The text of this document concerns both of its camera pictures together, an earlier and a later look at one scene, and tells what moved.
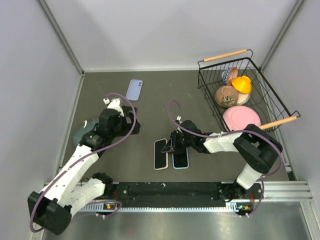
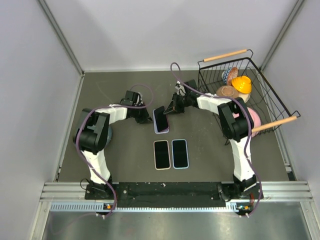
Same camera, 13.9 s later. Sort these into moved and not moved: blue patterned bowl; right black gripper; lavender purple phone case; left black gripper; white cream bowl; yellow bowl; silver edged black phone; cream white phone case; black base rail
Moved: right black gripper; left black gripper; lavender purple phone case
Not moved: white cream bowl; yellow bowl; silver edged black phone; blue patterned bowl; cream white phone case; black base rail
